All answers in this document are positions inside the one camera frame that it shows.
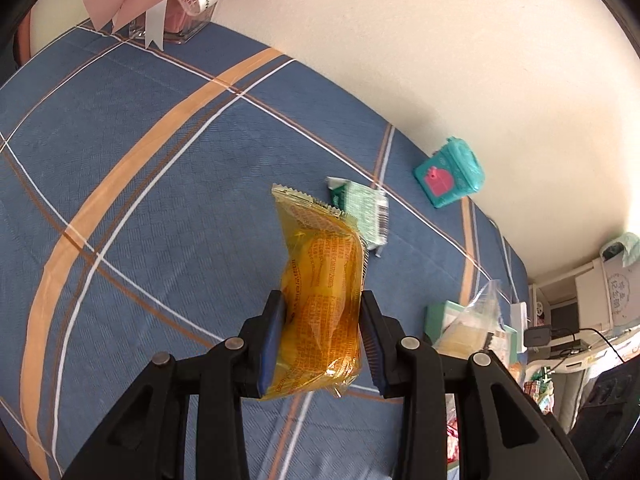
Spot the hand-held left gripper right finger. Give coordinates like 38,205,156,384
360,290,591,480

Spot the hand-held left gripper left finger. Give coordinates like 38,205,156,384
62,289,287,480

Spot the green-edged cardboard tray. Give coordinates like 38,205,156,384
424,300,521,366

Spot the yellow snack packet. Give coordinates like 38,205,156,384
259,182,371,402

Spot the clear steamed cake packet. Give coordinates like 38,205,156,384
431,280,507,361

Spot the green and white snack packet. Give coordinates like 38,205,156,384
326,176,391,259

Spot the teal toy box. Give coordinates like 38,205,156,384
413,136,486,209

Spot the white plastic shelf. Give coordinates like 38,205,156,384
527,280,581,331

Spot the blue plaid cloth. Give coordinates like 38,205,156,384
0,22,531,480

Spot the white printed storage box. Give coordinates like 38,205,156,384
574,255,640,333

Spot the pale green cloth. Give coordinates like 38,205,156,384
600,232,640,265

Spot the gift box with white ribbon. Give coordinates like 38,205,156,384
111,0,221,52

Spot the black charger cable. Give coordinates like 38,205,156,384
547,327,628,363

